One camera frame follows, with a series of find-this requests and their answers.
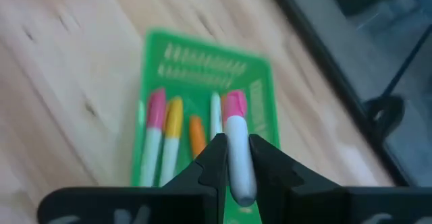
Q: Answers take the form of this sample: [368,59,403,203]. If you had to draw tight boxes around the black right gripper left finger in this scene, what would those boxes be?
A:
[36,133,227,224]

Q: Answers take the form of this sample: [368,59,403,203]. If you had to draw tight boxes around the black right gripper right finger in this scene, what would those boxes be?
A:
[249,134,432,224]

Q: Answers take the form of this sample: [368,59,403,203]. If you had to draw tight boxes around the orange cap white marker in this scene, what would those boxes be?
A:
[188,115,207,160]

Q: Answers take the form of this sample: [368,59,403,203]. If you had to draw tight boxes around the yellow cap white marker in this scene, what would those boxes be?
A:
[159,96,185,187]

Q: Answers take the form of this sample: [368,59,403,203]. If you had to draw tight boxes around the pink cap white marker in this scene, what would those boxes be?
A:
[222,89,258,207]
[140,88,167,187]

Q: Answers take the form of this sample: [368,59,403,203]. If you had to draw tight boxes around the black cap white marker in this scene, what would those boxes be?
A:
[209,92,223,141]

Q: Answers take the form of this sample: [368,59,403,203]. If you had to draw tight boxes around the green plastic basket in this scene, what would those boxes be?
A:
[130,28,281,224]

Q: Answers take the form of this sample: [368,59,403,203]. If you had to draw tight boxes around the black clamp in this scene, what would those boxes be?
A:
[364,94,406,140]

